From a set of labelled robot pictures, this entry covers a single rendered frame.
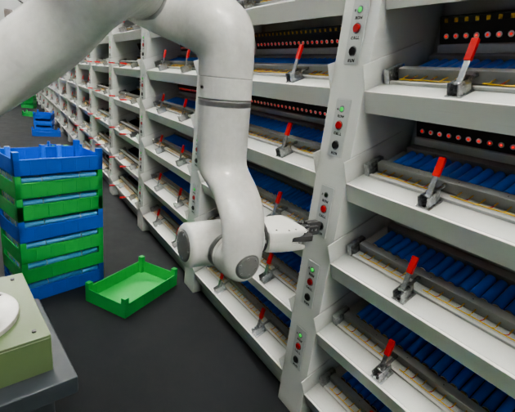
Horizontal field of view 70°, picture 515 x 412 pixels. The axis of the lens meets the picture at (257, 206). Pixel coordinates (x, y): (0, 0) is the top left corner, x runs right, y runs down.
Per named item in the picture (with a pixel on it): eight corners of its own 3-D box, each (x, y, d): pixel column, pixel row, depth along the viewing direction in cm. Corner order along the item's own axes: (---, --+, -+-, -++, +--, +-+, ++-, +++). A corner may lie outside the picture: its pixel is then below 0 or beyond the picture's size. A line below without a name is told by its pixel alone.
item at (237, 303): (284, 379, 106) (276, 348, 100) (197, 280, 153) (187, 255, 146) (335, 339, 114) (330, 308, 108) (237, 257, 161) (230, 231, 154)
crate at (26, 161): (14, 176, 119) (11, 152, 116) (-7, 163, 131) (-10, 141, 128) (102, 169, 141) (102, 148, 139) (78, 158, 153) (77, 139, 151)
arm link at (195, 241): (259, 227, 69) (235, 211, 76) (195, 235, 62) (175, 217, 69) (254, 266, 72) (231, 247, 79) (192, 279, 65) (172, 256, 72)
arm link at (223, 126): (286, 108, 56) (268, 280, 66) (234, 97, 68) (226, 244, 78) (235, 106, 51) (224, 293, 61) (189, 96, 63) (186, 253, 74)
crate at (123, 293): (124, 319, 132) (125, 299, 130) (85, 300, 140) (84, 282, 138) (176, 284, 158) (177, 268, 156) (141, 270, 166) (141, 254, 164)
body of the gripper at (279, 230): (238, 242, 81) (278, 236, 87) (264, 262, 73) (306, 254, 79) (241, 210, 79) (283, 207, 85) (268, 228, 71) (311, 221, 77)
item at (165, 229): (188, 270, 161) (178, 245, 154) (145, 221, 207) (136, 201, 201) (227, 248, 169) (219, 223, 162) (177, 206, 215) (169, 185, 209)
